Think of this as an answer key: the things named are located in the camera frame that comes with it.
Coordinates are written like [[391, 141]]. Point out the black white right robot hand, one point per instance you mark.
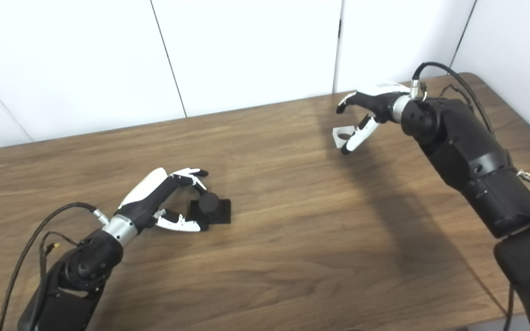
[[380, 103]]

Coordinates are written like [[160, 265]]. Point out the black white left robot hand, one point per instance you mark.
[[147, 200]]

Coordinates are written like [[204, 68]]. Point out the white square piece with hole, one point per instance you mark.
[[340, 138]]

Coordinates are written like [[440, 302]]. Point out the black peg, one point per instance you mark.
[[212, 207]]

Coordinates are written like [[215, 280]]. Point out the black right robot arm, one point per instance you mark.
[[476, 165]]

